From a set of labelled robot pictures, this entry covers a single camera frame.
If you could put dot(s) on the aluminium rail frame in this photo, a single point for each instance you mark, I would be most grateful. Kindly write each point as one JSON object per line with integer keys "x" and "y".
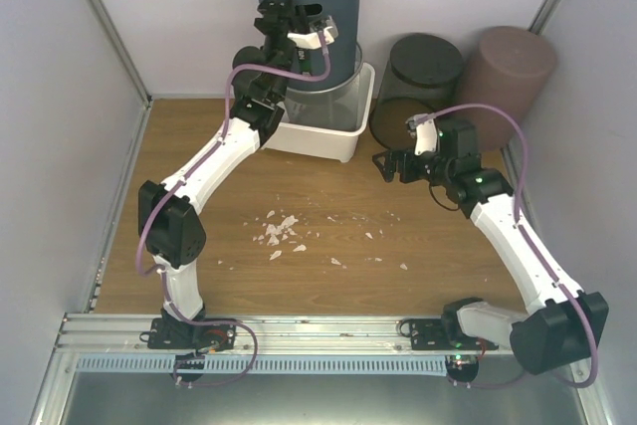
{"x": 273, "y": 335}

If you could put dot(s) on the mauve plastic bin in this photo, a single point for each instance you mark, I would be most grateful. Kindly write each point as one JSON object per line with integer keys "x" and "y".
{"x": 507, "y": 70}

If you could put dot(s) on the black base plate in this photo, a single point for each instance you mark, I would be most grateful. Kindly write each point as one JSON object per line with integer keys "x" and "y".
{"x": 439, "y": 334}
{"x": 170, "y": 333}

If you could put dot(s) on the white plastic tub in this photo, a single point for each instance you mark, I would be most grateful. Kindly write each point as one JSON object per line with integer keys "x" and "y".
{"x": 327, "y": 143}

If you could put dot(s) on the silver mesh wastebasket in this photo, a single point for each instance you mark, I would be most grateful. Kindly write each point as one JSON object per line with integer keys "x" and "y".
{"x": 335, "y": 109}

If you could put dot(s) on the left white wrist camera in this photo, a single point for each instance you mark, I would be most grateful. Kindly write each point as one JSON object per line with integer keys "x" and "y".
{"x": 322, "y": 32}

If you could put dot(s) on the black mesh wastebasket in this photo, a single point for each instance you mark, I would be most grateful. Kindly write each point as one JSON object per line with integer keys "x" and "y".
{"x": 421, "y": 76}

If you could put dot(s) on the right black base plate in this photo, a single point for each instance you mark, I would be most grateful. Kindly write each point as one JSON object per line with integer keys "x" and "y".
{"x": 439, "y": 334}

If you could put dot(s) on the grey slotted cable duct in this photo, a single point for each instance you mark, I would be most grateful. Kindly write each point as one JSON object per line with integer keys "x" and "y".
{"x": 266, "y": 364}

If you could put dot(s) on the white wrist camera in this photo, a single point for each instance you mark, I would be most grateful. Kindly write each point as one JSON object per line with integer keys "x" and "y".
{"x": 322, "y": 32}
{"x": 422, "y": 127}

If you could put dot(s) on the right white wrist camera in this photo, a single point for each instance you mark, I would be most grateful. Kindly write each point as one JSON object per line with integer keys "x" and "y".
{"x": 422, "y": 127}

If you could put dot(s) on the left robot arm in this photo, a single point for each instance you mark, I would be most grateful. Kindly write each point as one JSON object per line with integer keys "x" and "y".
{"x": 169, "y": 226}

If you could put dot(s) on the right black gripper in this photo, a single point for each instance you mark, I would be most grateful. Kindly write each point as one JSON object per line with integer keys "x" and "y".
{"x": 404, "y": 158}

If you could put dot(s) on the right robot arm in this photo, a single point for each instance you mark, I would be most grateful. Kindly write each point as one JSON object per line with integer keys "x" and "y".
{"x": 562, "y": 323}

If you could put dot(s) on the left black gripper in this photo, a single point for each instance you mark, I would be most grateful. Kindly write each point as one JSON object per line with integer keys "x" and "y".
{"x": 288, "y": 16}

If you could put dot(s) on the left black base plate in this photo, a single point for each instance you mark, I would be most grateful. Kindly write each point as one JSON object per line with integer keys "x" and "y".
{"x": 170, "y": 333}

